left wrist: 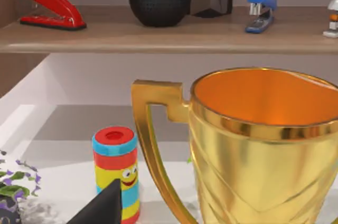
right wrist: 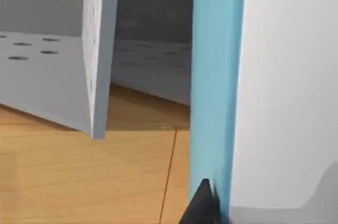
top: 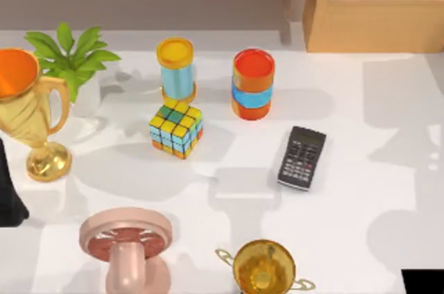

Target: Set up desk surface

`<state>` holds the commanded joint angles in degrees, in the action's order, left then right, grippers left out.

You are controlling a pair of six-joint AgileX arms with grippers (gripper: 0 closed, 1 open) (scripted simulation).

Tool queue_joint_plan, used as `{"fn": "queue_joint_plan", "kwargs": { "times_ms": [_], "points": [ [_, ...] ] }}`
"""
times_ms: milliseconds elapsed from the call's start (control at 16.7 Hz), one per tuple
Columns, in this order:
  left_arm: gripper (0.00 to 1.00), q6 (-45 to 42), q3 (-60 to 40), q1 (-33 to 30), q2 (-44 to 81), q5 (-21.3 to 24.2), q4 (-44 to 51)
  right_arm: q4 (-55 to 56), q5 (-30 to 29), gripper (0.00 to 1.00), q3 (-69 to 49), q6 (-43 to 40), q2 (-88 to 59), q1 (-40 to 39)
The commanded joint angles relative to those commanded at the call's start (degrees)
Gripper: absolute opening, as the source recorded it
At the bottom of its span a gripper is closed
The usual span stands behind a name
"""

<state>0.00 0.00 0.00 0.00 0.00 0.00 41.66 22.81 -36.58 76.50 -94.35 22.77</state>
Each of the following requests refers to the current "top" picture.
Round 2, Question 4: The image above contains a colourful puzzle cube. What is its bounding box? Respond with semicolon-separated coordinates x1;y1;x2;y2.
149;98;205;160

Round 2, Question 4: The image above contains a red and blue can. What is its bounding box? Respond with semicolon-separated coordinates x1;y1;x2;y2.
231;48;276;121

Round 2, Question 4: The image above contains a yellow and light blue can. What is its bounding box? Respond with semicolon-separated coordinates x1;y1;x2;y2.
155;37;198;105

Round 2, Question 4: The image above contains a black calculator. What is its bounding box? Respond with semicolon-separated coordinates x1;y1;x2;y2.
277;126;327;192

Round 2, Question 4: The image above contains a small gold trophy cup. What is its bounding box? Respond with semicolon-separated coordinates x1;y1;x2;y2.
214;239;316;294

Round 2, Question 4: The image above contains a pink desk fan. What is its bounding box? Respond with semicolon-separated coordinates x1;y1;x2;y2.
78;207;173;294

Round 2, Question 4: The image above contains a green plant in white pot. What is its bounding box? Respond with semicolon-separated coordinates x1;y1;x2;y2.
23;22;122;118

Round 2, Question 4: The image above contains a wooden cupboard door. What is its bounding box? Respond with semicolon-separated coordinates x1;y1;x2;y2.
302;0;444;53

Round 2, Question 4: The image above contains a large gold trophy cup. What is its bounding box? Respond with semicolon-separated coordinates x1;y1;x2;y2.
0;47;74;183

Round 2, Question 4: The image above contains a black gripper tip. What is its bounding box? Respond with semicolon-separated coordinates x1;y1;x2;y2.
0;139;30;228

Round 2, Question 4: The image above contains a black block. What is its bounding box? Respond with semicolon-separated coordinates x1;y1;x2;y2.
401;268;444;294

